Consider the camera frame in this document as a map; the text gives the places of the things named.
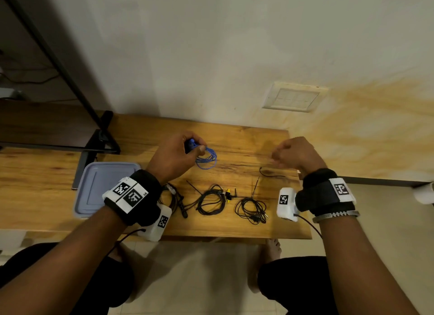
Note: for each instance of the person's left hand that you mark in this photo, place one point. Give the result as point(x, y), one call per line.
point(169, 159)

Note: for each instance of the person's left forearm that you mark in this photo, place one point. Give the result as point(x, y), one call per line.
point(51, 267)

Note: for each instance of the person's bare foot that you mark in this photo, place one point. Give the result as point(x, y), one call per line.
point(272, 248)

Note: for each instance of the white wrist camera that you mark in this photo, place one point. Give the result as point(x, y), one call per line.
point(157, 223)
point(286, 203)

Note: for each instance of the grey plastic container lid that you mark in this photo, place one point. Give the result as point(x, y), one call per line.
point(96, 186)

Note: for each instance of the black metal rack frame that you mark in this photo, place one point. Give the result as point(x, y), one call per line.
point(84, 104)

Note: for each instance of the person's right forearm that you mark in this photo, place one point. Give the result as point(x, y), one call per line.
point(359, 270)

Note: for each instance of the person's right fingers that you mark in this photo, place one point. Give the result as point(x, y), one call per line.
point(280, 155)

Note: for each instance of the cream wall switch plate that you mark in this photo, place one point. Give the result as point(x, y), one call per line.
point(294, 97)

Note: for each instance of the person's right hand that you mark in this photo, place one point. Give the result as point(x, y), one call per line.
point(300, 154)

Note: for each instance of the person's left thumb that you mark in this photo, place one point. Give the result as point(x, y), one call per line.
point(198, 150)

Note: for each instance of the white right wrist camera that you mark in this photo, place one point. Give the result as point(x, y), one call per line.
point(286, 203)

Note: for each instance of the yellow connector plug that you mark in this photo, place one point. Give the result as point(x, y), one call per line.
point(228, 193)

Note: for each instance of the black shorts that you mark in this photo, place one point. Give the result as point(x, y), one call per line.
point(108, 281)

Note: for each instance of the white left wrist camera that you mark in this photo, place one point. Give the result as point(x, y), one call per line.
point(157, 223)

